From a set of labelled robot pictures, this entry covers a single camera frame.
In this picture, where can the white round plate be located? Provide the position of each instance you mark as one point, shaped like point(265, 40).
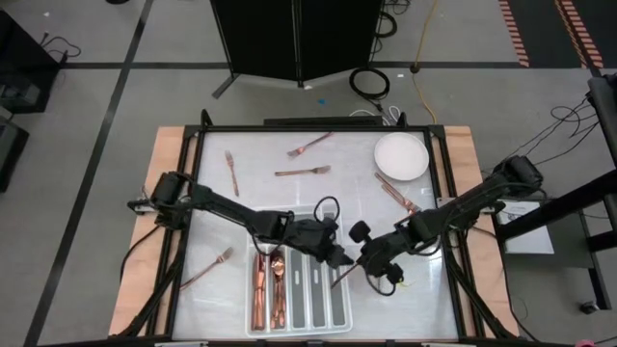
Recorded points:
point(401, 156)

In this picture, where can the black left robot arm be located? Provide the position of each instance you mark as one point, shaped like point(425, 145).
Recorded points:
point(226, 207)

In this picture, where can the pink round object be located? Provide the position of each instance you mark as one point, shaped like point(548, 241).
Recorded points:
point(585, 343)

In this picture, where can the black box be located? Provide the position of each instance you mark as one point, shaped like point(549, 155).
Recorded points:
point(9, 149)

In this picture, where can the black equipment cart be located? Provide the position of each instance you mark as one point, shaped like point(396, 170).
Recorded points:
point(24, 48)

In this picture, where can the black metal stand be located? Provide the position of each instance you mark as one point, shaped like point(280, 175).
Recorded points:
point(559, 207)

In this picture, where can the black room divider panel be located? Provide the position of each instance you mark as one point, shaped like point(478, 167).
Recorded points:
point(299, 38)

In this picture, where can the copper fork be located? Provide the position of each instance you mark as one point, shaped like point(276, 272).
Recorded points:
point(311, 144)
point(207, 269)
point(393, 189)
point(390, 194)
point(232, 173)
point(301, 171)

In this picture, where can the black caster wheel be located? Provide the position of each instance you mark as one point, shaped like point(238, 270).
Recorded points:
point(589, 307)

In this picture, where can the white paper sheet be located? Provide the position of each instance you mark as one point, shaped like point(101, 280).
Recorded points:
point(525, 236)

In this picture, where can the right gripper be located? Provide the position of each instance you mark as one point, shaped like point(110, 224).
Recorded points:
point(385, 246)

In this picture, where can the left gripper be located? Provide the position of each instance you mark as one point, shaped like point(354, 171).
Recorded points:
point(313, 233)

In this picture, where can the white table cover sheet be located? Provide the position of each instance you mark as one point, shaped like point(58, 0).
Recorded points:
point(226, 318)

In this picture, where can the black aluminium table frame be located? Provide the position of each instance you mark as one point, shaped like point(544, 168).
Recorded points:
point(241, 128)

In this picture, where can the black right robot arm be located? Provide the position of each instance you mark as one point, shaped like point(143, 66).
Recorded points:
point(463, 207)

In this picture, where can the white cutlery organizer tray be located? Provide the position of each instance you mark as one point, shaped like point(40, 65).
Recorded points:
point(299, 289)

